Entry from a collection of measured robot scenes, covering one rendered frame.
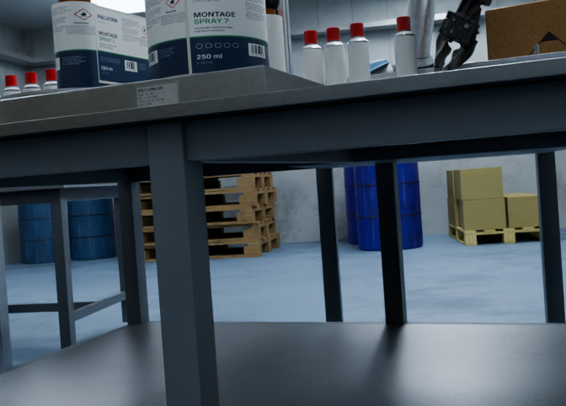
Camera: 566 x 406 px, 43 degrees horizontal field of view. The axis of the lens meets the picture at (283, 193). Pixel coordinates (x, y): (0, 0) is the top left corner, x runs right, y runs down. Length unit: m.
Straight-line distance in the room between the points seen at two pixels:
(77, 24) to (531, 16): 1.14
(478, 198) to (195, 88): 6.04
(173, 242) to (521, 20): 1.21
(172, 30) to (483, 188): 6.02
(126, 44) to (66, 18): 0.14
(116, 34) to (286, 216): 7.15
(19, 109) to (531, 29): 1.27
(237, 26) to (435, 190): 7.31
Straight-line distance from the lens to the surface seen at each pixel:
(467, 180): 7.03
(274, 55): 1.58
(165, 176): 1.09
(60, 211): 3.28
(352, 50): 1.82
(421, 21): 2.29
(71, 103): 1.23
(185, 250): 1.08
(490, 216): 7.06
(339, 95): 0.95
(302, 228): 8.51
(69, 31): 1.43
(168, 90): 1.13
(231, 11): 1.17
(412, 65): 1.79
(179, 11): 1.17
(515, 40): 2.00
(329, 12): 8.66
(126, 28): 1.51
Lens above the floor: 0.71
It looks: 1 degrees down
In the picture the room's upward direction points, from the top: 4 degrees counter-clockwise
